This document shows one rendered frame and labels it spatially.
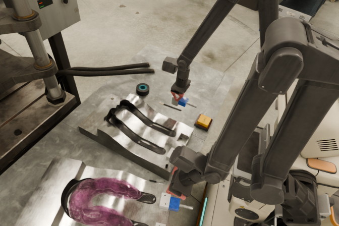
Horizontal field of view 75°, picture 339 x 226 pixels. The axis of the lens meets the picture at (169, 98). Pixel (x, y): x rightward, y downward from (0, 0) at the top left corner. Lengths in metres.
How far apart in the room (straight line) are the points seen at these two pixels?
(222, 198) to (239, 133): 1.20
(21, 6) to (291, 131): 0.99
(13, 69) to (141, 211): 0.85
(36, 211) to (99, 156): 0.32
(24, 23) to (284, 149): 0.99
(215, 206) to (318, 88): 1.32
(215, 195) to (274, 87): 1.35
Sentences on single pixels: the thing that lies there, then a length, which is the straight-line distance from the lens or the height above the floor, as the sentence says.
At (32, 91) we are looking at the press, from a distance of 1.50.
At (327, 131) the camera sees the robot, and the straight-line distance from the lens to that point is 0.67.
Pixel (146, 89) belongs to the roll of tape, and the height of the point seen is 0.83.
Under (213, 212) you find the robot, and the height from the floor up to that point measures 0.28.
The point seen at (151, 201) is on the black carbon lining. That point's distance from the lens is 0.96.
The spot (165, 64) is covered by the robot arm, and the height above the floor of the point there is 1.14.
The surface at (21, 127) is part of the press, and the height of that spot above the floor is 0.78.
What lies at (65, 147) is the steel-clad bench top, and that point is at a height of 0.80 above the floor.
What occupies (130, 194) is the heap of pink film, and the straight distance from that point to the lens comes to 0.93.
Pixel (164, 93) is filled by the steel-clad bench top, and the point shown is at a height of 0.80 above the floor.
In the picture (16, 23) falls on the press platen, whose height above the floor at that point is 1.28.
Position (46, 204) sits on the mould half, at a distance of 0.96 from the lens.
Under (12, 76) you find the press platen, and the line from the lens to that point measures 1.22.
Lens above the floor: 1.77
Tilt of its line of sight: 47 degrees down
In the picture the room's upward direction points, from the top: 9 degrees clockwise
